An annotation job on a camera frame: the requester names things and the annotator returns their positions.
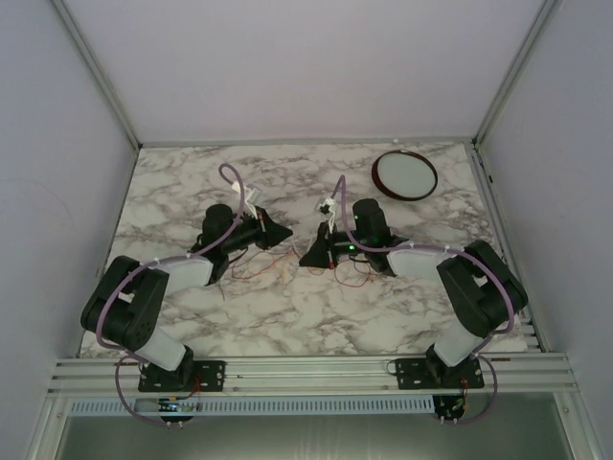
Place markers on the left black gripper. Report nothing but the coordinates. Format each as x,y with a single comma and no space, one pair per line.
269,232

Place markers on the aluminium corner post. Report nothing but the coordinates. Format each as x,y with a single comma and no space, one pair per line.
545,13
95,69

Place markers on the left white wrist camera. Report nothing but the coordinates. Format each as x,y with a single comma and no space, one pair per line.
251,197

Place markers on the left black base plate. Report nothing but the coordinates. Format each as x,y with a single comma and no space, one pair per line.
198,375

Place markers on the grey slotted cable duct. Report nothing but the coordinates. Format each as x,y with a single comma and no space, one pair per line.
261,406

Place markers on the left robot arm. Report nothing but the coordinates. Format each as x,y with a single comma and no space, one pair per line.
124,308

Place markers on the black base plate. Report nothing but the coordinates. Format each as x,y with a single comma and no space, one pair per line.
198,375
430,373

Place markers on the left aluminium corner post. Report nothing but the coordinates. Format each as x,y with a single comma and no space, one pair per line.
95,69

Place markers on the right aluminium corner post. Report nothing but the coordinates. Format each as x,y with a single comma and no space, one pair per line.
545,13

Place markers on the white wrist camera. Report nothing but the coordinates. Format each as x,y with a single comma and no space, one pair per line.
251,197
327,208

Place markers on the round brown-rimmed dish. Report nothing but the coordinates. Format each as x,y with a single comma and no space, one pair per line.
404,175

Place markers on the white zip tie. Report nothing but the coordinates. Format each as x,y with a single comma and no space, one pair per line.
288,269

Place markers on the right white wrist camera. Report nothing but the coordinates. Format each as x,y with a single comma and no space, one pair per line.
327,208

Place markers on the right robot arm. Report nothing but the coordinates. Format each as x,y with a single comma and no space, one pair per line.
482,291

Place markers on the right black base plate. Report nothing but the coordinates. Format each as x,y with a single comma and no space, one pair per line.
430,373

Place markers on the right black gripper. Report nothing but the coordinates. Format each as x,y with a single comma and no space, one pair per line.
322,253

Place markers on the aluminium front rail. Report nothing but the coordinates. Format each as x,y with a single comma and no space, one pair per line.
316,375

